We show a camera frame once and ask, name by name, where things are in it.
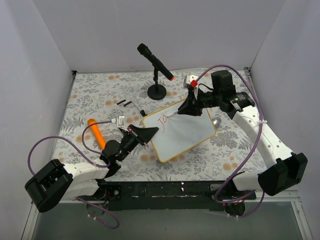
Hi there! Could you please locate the yellow framed whiteboard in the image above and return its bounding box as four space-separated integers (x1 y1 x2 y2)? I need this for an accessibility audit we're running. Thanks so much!
142 100 217 163

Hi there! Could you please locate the silver microphone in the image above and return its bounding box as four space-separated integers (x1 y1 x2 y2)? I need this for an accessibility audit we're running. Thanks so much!
212 117 222 130

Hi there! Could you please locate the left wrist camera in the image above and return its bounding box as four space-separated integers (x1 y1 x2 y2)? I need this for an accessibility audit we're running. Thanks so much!
110 115 127 131

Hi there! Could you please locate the wire whiteboard easel stand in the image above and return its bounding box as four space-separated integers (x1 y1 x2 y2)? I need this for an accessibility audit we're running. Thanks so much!
110 96 147 117

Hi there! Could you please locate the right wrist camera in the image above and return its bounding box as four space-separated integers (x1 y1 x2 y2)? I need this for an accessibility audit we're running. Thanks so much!
183 75 199 100

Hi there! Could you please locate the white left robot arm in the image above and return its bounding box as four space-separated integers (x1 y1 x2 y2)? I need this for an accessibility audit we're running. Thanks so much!
24 124 159 213

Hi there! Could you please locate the black microphone orange ring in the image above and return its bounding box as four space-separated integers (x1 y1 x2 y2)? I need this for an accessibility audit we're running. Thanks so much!
136 43 175 82

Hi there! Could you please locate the black round microphone stand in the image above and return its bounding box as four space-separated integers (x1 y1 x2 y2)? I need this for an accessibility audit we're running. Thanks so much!
147 67 167 101

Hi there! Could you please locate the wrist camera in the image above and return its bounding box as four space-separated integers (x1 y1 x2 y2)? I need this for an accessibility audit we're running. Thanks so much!
110 115 127 131
183 75 199 100

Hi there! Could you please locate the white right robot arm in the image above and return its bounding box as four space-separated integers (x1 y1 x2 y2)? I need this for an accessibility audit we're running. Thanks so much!
177 70 308 199

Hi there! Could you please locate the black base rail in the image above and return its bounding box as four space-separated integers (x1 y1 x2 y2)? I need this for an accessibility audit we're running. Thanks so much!
99 180 231 212

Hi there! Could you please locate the red whiteboard marker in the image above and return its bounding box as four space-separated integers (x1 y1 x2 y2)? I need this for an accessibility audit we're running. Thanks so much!
166 111 179 118

